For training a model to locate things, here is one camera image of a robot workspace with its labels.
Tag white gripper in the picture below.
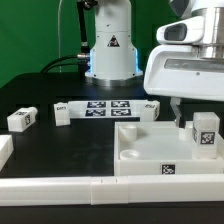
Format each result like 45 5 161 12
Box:
144 45 224 128

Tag white square tabletop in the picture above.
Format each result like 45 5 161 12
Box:
114 121 224 176

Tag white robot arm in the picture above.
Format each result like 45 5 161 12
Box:
77 0 224 111

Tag white tag base sheet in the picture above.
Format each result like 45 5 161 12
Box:
68 100 147 119

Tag white left fence block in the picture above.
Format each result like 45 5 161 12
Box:
0 135 14 171

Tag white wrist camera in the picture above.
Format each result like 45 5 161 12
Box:
156 16 205 45

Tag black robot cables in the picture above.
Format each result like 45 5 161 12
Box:
39 0 100 74

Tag white front fence rail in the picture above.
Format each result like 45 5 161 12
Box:
0 174 224 206

